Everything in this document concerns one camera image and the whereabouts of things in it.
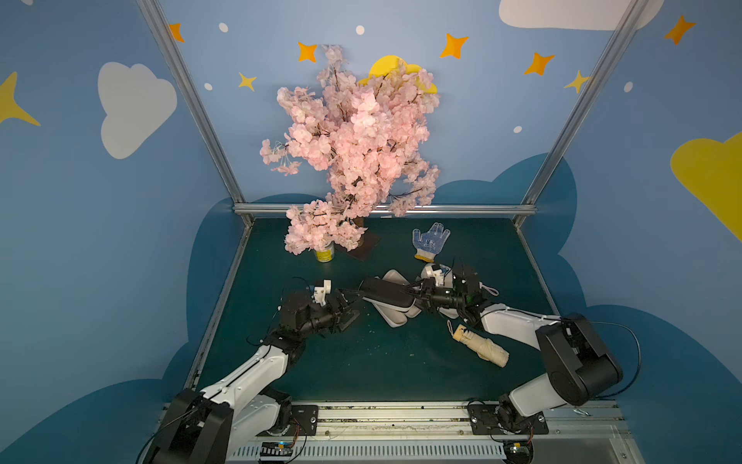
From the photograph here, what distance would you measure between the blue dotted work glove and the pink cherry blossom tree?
339mm

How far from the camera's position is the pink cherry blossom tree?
674 millimetres

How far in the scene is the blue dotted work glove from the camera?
44.5 inches
